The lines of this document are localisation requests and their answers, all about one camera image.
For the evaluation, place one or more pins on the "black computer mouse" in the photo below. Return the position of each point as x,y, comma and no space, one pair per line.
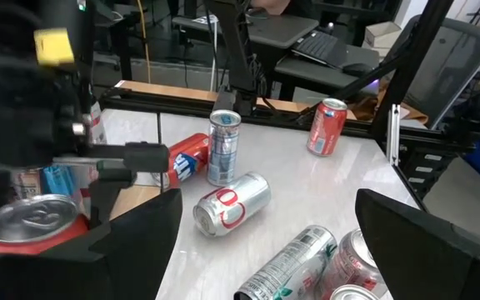
357,69

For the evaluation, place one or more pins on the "yellow gripper tag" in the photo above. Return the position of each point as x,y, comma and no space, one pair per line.
52,46

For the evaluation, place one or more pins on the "grey desk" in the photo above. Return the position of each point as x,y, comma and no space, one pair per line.
281,29

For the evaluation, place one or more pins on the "red Fanta can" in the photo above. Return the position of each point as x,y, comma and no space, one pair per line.
186,160

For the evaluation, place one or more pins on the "red black Coca-Cola can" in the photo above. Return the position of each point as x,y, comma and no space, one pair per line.
352,294

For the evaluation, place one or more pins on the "person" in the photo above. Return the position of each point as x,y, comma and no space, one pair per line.
273,6

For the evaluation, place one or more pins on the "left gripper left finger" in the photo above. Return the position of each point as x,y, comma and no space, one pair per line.
98,266

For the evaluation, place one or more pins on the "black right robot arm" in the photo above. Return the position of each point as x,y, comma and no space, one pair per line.
233,50

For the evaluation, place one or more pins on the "black keyboard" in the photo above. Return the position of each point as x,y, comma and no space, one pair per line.
319,48

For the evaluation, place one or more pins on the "silver Diet Coke can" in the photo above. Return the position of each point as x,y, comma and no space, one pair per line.
348,262
231,204

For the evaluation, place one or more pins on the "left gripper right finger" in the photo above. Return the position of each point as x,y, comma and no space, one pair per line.
440,266

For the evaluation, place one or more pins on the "red soda can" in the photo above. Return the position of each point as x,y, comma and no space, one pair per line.
31,221
325,129

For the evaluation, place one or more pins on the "grey office chair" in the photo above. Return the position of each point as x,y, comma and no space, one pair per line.
452,66

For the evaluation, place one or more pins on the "small white cardboard box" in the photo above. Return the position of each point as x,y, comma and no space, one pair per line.
383,35

